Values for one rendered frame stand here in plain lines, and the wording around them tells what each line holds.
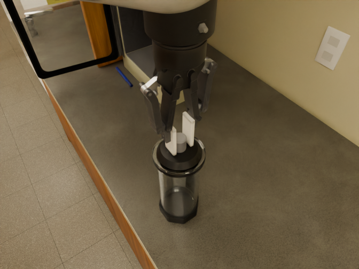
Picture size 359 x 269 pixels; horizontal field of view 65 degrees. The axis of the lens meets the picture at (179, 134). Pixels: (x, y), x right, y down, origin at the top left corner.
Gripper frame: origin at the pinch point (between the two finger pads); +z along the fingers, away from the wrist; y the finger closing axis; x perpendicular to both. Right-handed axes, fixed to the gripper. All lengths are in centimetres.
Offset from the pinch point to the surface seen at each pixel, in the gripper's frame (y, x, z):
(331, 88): -60, -2, 17
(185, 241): 4.0, 8.5, 27.8
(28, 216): 52, -88, 122
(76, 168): 15, -105, 122
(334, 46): -60, -6, 4
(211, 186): -10.8, 0.0, 27.8
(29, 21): 11, -65, 1
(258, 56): -60, -33, 22
